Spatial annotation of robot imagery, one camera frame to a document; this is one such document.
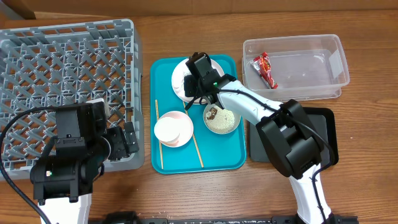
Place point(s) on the large white round plate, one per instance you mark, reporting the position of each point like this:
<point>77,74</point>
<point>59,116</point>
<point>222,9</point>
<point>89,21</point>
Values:
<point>181,71</point>

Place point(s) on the brown food scrap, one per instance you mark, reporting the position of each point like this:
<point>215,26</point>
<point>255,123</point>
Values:
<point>211,113</point>

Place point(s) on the red snack wrapper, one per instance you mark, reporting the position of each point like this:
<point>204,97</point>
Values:
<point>262,66</point>

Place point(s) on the clear plastic waste bin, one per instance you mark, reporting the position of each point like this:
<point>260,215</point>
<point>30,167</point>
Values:
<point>305,67</point>

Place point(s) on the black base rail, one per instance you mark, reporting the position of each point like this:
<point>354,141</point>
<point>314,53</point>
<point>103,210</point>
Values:
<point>133,218</point>

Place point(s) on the grey plastic dishwasher rack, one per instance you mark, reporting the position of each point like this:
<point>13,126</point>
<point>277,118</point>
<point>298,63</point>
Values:
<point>75,63</point>

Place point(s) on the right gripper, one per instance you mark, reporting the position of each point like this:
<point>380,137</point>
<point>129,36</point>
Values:
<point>186,88</point>

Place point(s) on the wooden chopstick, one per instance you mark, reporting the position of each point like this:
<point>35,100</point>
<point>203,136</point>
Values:
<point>195,140</point>
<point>160,144</point>

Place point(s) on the white rice grains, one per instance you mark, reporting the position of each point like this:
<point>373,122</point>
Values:
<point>223,121</point>

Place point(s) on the pink small bowl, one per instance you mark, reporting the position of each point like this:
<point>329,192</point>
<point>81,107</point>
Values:
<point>185,125</point>

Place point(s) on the black food waste tray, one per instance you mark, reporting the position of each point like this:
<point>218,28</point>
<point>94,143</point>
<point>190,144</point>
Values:
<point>323,120</point>

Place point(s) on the white paper napkin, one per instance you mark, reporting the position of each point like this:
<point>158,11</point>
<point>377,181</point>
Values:
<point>167,130</point>

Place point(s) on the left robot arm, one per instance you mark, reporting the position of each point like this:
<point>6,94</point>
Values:
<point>72,160</point>

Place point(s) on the teal plastic serving tray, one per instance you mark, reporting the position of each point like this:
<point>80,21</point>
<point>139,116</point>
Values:
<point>218,151</point>

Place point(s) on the grey-green small bowl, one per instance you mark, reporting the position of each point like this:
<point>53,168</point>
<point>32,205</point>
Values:
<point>236,116</point>

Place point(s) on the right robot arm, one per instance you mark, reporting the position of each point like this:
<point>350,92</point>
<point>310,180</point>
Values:
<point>288,136</point>

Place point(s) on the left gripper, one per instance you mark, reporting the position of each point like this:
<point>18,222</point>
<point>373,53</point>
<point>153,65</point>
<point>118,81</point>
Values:
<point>123,143</point>

